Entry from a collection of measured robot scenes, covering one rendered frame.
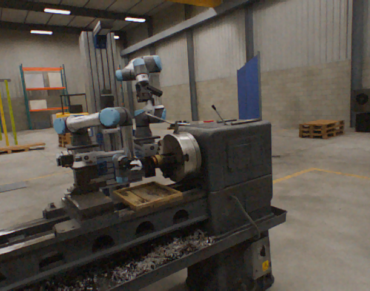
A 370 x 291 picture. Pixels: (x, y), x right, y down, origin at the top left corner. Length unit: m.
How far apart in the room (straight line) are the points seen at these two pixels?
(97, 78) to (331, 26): 10.92
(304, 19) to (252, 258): 11.83
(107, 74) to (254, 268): 1.85
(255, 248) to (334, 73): 10.63
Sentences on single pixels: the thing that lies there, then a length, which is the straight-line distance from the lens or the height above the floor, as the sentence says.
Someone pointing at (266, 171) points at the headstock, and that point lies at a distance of 2.14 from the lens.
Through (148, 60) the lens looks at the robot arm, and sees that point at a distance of 2.31.
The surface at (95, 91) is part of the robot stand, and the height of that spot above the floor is 1.56.
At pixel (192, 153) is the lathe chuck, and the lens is 1.73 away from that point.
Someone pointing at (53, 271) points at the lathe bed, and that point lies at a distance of 1.58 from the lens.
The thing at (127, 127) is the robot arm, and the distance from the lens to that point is 2.00.
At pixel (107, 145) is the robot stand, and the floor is 1.12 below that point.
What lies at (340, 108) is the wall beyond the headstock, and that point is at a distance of 12.21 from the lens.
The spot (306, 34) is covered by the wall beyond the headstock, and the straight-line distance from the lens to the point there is 13.10.
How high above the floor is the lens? 1.45
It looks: 9 degrees down
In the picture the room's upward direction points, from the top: 4 degrees counter-clockwise
